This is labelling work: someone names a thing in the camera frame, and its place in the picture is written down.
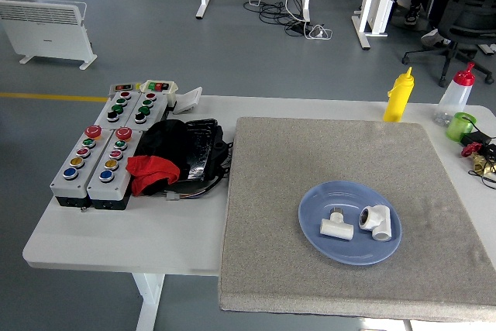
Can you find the white tee pipe fitting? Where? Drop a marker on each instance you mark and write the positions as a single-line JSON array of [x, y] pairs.
[[336, 227]]

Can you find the white elbow pipe fitting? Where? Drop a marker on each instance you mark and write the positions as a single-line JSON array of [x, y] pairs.
[[377, 220]]

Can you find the blue plate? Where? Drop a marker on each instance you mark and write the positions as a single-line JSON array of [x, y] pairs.
[[348, 245]]

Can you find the glossy black tray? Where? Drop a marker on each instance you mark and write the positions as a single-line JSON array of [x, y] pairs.
[[199, 149]]

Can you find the grey-brown mat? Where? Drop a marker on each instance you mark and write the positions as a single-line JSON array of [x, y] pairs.
[[294, 168]]

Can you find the red cloth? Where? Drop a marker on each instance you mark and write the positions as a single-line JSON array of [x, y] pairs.
[[153, 170]]

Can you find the four-button control box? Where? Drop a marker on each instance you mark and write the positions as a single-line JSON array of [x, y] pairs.
[[145, 110], [116, 108]]

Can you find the five-button control box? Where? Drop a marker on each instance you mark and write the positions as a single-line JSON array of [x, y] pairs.
[[110, 178], [77, 172]]

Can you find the yellow squeeze bottle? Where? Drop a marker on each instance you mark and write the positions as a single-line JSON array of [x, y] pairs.
[[399, 98]]

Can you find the white table leg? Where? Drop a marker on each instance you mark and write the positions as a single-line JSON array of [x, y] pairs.
[[149, 300]]

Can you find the green translucent cup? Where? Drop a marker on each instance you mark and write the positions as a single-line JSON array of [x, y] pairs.
[[459, 127]]

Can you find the clear squeeze bottle red cap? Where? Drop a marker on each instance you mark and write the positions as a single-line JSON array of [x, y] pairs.
[[455, 98]]

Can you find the black power adapter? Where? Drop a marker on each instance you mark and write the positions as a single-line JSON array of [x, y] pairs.
[[477, 138]]

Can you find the white panel heater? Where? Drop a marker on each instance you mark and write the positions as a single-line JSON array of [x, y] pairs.
[[46, 32]]

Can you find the black office chair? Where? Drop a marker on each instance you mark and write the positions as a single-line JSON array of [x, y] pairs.
[[469, 17]]

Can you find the white wall switch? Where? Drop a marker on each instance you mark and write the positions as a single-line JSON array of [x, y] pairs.
[[188, 100]]

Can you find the cream three-button switch box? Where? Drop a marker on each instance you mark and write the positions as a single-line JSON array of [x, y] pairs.
[[159, 88]]

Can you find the small grey switch box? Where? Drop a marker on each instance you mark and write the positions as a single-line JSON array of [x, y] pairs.
[[124, 87]]

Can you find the white desk frame with panel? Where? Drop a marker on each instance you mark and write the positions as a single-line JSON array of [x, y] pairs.
[[377, 1]]

